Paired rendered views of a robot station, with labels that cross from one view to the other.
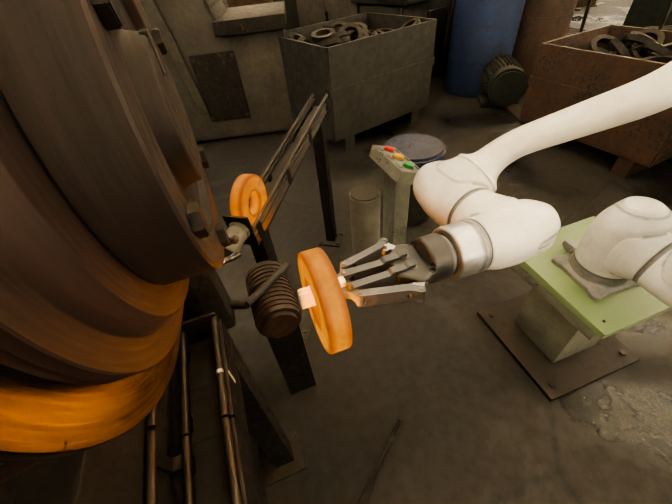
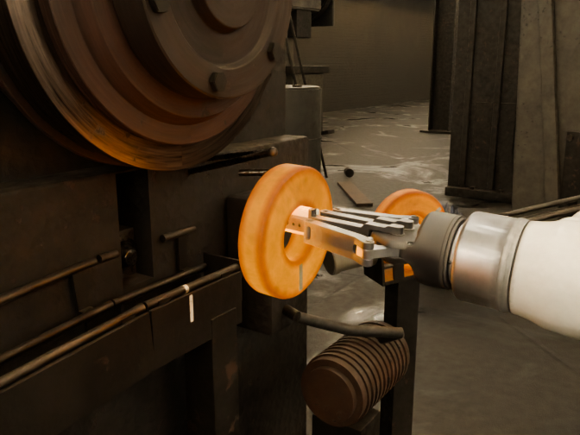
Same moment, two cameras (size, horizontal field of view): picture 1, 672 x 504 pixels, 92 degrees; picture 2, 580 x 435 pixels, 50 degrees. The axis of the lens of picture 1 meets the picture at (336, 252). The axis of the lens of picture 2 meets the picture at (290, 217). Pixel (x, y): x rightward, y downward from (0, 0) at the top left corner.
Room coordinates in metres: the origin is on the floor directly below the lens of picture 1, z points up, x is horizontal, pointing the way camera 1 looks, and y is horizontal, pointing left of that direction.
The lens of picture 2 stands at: (-0.15, -0.50, 1.02)
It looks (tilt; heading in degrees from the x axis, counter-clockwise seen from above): 14 degrees down; 50
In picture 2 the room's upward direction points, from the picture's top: straight up
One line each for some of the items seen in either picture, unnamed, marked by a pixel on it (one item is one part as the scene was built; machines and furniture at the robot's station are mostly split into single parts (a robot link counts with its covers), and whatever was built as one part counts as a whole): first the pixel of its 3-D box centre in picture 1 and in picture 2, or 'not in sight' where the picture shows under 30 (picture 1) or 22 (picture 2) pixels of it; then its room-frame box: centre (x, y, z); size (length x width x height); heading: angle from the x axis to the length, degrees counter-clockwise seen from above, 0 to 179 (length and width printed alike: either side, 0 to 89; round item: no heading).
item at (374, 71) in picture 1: (353, 77); not in sight; (2.97, -0.31, 0.39); 1.03 x 0.83 x 0.77; 121
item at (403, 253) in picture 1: (374, 269); (363, 230); (0.34, -0.06, 0.84); 0.11 x 0.01 x 0.04; 105
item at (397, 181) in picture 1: (394, 218); not in sight; (1.12, -0.28, 0.31); 0.24 x 0.16 x 0.62; 16
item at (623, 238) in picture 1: (626, 236); not in sight; (0.63, -0.82, 0.54); 0.18 x 0.16 x 0.22; 20
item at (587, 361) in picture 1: (566, 313); not in sight; (0.64, -0.82, 0.16); 0.40 x 0.40 x 0.31; 15
